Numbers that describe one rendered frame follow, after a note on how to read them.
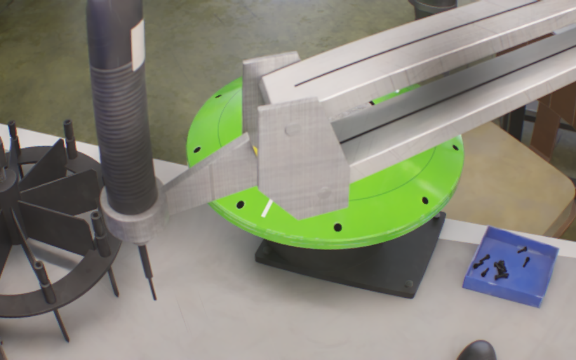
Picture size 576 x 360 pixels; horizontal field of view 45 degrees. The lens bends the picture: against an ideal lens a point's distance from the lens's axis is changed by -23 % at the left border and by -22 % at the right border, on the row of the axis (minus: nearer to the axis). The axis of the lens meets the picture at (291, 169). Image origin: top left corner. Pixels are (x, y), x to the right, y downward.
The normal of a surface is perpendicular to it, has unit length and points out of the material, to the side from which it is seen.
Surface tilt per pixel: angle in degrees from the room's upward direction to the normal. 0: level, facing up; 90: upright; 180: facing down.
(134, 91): 90
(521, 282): 0
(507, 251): 0
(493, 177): 0
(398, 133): 19
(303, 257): 90
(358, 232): 25
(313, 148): 90
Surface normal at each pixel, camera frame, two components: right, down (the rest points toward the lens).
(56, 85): 0.00, -0.76
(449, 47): -0.32, -0.67
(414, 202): 0.23, -0.47
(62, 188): 0.41, 0.54
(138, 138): 0.72, 0.44
